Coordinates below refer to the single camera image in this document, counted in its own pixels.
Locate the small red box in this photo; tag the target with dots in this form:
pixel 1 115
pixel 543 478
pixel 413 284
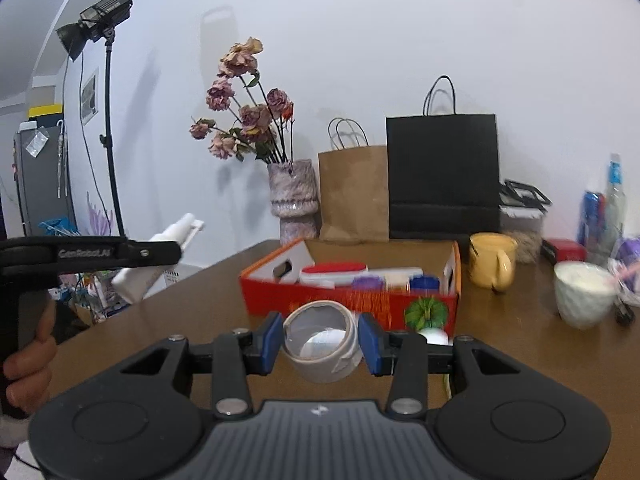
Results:
pixel 558 250

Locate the brown paper bag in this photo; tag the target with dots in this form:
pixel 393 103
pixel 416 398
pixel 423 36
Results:
pixel 353 185

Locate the white round jar lid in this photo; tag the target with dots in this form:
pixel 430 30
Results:
pixel 435 336

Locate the blue soda can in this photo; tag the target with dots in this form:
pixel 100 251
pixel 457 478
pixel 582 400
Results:
pixel 591 220

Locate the red and white lint brush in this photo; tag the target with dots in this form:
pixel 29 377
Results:
pixel 341 274

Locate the yellow ceramic mug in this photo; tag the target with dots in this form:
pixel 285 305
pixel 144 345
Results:
pixel 492 260

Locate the clear glass bottle blue cap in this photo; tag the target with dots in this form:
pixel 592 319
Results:
pixel 614 211

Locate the black paper bag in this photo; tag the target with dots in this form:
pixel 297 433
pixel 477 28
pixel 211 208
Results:
pixel 443 173

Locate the green spray bottle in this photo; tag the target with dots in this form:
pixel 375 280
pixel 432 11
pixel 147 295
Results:
pixel 445 364

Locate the clear plastic food container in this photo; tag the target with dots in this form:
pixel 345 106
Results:
pixel 522 211

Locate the purple gear-shaped cap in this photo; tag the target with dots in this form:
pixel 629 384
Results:
pixel 370 283

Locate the white spray bottle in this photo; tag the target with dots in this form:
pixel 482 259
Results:
pixel 151 259

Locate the purple packaged item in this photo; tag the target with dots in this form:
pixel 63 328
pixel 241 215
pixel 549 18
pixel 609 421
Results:
pixel 624 265

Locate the blue round lid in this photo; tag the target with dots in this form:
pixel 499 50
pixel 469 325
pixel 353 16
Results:
pixel 424 284

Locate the white tape roll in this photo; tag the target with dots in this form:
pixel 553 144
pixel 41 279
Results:
pixel 321 341

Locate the mottled pink vase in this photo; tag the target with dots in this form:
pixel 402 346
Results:
pixel 294 199

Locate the studio light on stand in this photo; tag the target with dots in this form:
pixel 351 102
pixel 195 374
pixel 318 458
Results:
pixel 96 24

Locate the dried pink flowers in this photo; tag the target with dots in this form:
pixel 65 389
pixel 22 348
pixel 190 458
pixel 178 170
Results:
pixel 262 121

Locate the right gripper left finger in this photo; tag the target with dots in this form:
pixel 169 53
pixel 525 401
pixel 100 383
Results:
pixel 237 355

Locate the white ceramic bowl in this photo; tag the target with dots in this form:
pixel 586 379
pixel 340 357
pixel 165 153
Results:
pixel 584 293

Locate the red cardboard pumpkin box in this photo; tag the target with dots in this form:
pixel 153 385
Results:
pixel 402 283

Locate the person's left hand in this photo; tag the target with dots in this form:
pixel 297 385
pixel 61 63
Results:
pixel 28 370

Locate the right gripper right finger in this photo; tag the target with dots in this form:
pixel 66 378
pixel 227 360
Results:
pixel 403 357

